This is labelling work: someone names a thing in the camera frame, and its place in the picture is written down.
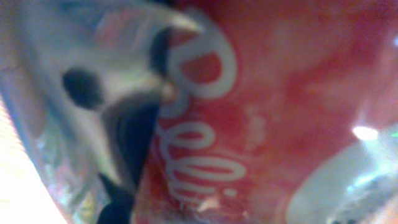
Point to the colourful Kleenex tissue multipack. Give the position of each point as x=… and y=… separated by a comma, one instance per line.
x=206, y=111

